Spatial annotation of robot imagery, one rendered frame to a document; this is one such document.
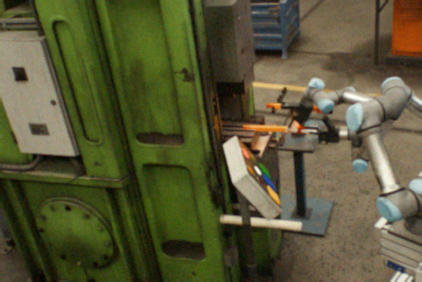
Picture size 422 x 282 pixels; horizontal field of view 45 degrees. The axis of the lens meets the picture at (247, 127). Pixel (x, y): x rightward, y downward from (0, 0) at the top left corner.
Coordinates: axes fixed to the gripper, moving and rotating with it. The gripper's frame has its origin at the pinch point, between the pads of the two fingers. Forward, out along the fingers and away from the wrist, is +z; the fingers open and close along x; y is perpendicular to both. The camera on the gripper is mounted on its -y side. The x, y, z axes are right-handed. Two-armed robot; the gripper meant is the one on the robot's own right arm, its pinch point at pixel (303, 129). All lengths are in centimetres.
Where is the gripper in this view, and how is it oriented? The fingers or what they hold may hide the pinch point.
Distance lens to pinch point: 287.1
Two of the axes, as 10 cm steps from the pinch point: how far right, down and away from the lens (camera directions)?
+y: 1.1, 8.7, 4.8
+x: 2.6, -4.9, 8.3
